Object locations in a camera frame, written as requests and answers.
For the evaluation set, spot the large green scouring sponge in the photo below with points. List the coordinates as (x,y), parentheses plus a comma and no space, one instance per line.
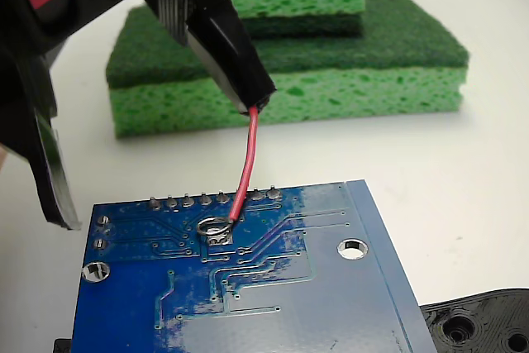
(330,92)

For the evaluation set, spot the black plastic fixture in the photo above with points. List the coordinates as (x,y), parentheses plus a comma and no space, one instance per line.
(475,316)

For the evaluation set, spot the blue printed circuit board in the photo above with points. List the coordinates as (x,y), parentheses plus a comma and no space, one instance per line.
(289,299)

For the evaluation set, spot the black gripper body red insert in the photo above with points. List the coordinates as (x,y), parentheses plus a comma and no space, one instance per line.
(62,1)

